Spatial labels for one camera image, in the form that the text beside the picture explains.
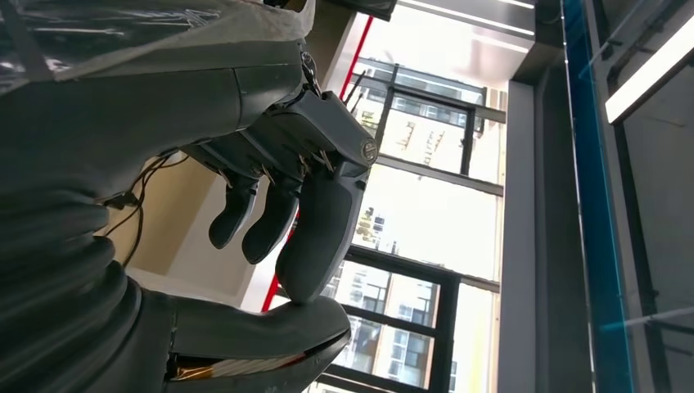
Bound white ceiling light strip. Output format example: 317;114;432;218
605;27;694;126

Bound black left hand wires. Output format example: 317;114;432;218
102;154;191;267

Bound black window frame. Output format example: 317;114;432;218
273;56;508;393

